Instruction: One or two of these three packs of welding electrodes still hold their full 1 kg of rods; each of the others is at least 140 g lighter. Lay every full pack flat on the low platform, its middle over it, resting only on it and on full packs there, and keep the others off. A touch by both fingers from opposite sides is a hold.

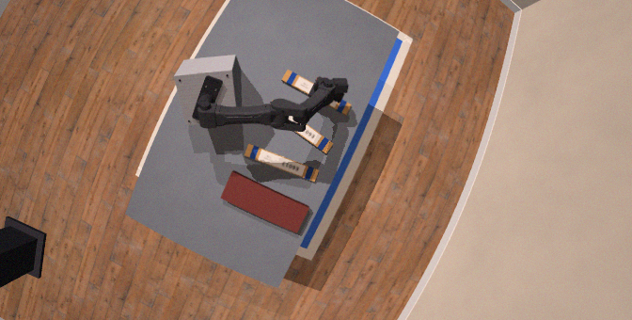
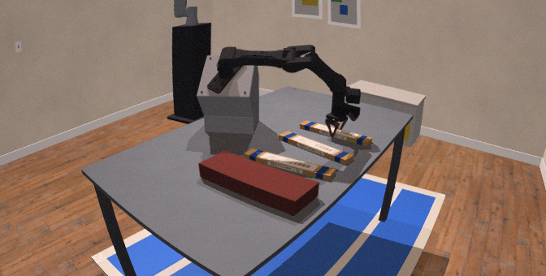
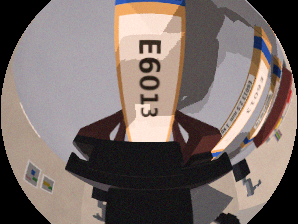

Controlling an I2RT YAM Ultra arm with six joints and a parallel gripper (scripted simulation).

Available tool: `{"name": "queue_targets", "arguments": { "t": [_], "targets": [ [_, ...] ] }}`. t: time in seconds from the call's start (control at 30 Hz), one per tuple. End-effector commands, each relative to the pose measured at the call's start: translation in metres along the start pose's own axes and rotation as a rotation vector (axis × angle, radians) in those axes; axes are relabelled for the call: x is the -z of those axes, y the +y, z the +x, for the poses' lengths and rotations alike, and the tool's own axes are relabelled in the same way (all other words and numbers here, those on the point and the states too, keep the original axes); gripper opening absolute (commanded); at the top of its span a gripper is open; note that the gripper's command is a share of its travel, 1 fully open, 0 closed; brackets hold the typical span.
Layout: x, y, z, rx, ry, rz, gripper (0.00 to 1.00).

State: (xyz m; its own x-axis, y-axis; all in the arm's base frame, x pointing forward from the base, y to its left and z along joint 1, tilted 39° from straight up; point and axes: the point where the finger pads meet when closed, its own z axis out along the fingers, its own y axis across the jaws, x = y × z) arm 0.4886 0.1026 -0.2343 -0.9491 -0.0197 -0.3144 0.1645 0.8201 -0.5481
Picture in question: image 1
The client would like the white electrode pack with blue and orange bands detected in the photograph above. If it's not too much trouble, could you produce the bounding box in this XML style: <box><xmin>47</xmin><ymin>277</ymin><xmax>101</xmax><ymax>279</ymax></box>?
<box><xmin>245</xmin><ymin>143</ymin><xmax>319</xmax><ymax>182</ymax></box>

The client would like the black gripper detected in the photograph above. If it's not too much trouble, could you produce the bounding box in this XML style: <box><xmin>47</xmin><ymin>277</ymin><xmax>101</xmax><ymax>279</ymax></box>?
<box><xmin>308</xmin><ymin>76</ymin><xmax>322</xmax><ymax>97</ymax></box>

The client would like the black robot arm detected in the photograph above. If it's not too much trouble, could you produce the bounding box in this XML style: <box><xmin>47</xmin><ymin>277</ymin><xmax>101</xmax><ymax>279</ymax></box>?
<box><xmin>192</xmin><ymin>75</ymin><xmax>349</xmax><ymax>132</ymax></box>

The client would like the white welding electrode pack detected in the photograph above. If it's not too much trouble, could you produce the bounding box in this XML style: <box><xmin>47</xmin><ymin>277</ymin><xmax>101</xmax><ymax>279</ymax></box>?
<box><xmin>296</xmin><ymin>124</ymin><xmax>334</xmax><ymax>153</ymax></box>

